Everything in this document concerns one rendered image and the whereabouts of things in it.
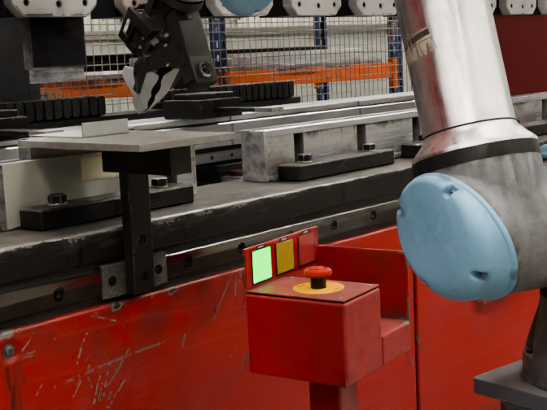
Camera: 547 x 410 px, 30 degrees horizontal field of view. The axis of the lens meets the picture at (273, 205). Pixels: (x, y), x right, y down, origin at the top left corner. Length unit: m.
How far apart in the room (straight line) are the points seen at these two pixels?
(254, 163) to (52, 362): 0.63
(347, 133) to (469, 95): 1.15
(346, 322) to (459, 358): 0.90
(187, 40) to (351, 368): 0.50
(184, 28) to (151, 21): 0.06
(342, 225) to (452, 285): 0.96
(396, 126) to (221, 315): 0.73
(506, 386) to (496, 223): 0.22
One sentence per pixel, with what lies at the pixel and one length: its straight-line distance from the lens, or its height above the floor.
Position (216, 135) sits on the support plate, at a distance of 1.41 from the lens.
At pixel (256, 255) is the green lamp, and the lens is 1.44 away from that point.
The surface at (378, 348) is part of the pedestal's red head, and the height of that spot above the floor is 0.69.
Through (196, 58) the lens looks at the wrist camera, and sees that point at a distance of 1.44.
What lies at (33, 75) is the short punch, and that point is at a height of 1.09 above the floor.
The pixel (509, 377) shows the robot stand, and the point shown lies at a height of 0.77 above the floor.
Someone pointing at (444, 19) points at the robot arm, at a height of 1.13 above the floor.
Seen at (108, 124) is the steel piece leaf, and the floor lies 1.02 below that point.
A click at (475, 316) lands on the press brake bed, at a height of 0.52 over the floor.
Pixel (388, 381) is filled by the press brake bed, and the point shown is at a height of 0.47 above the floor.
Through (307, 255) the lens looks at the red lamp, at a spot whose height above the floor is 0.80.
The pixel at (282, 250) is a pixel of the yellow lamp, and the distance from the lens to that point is 1.50.
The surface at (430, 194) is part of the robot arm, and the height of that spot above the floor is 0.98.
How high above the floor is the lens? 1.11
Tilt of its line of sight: 8 degrees down
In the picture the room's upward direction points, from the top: 3 degrees counter-clockwise
